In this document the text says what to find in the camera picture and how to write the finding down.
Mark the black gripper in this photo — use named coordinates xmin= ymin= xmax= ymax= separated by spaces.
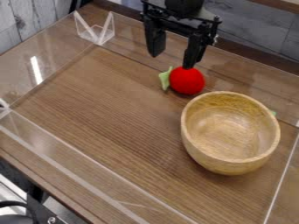
xmin=141 ymin=0 xmax=221 ymax=69

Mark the red felt fruit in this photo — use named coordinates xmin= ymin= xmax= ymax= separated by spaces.
xmin=159 ymin=66 xmax=205 ymax=95

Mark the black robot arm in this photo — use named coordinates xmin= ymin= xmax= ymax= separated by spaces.
xmin=140 ymin=0 xmax=221 ymax=69

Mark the light wooden bowl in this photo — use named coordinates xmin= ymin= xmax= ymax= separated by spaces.
xmin=181 ymin=91 xmax=281 ymax=176

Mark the clear acrylic tray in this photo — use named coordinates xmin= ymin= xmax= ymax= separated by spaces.
xmin=0 ymin=16 xmax=299 ymax=224

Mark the black metal clamp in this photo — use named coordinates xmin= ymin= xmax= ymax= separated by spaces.
xmin=0 ymin=186 xmax=69 ymax=224

